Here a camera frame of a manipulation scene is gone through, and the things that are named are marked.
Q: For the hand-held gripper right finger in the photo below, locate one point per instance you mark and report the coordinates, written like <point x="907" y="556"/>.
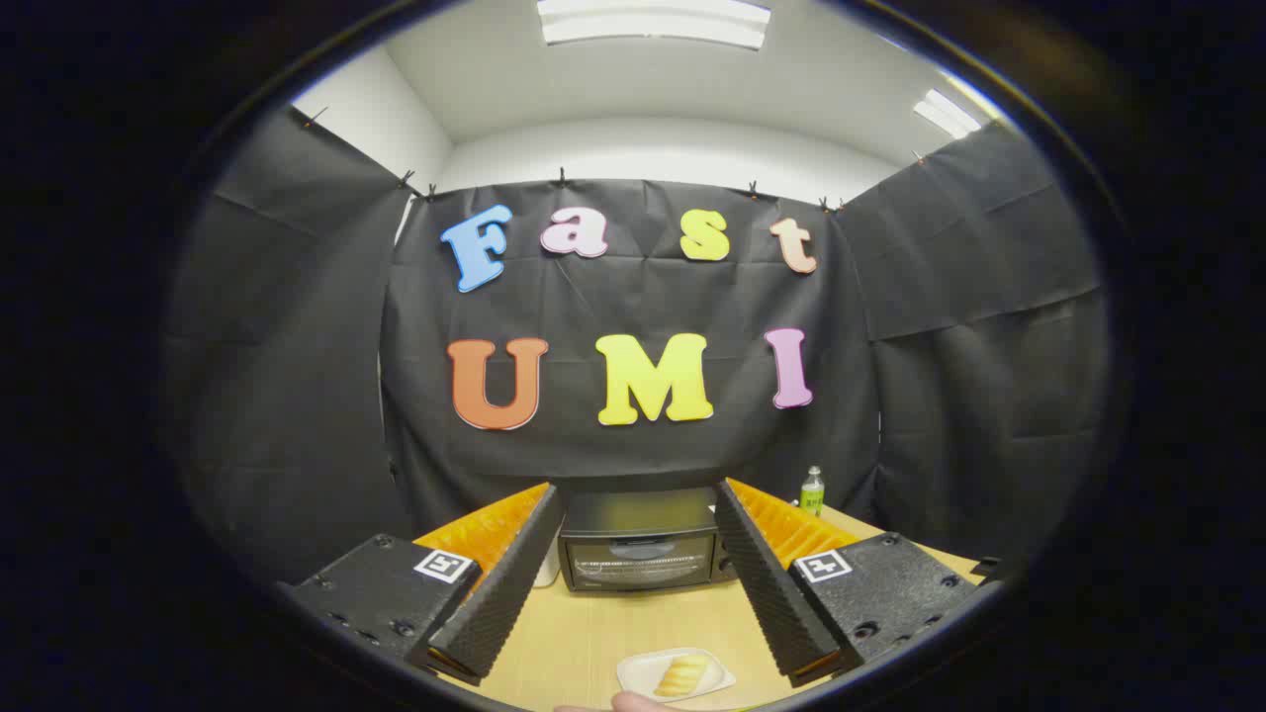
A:
<point x="771" y="593"/>

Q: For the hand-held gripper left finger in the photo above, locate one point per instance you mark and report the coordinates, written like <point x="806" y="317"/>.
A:
<point x="499" y="593"/>

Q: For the black toaster oven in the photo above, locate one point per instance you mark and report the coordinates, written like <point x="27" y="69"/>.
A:
<point x="643" y="514"/>

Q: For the white pop-up toaster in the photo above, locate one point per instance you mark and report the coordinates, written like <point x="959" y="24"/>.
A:
<point x="547" y="572"/>

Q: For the green drink bottle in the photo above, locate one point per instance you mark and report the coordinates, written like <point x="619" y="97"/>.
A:
<point x="812" y="494"/>

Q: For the white plate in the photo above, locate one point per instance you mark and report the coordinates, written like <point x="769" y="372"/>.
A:
<point x="638" y="674"/>

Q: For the black backdrop cloth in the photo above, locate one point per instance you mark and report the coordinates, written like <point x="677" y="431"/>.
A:
<point x="633" y="297"/>

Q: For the long ceiling light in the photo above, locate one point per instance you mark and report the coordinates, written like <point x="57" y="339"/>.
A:
<point x="653" y="22"/>
<point x="947" y="114"/>

